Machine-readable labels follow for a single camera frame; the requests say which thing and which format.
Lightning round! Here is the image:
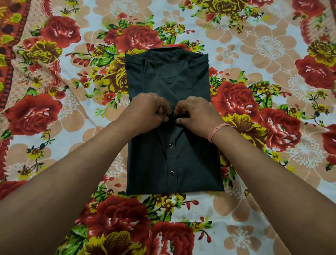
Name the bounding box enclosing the person's right forearm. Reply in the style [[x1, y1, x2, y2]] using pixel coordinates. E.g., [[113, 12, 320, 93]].
[[212, 126, 336, 255]]

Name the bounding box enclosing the person's right hand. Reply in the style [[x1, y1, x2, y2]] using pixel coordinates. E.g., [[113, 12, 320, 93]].
[[174, 96, 231, 140]]

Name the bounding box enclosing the person's left hand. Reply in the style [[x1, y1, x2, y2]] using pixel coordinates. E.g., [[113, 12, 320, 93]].
[[117, 92, 173, 137]]

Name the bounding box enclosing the pink thread bracelet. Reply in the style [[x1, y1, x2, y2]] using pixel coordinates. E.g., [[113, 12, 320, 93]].
[[207, 123, 234, 144]]

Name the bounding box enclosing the dark green shirt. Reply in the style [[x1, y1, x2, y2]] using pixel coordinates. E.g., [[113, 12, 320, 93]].
[[124, 47, 225, 196]]

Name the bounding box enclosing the person's left forearm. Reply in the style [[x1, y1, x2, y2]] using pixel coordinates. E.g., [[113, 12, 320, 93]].
[[0, 118, 137, 255]]

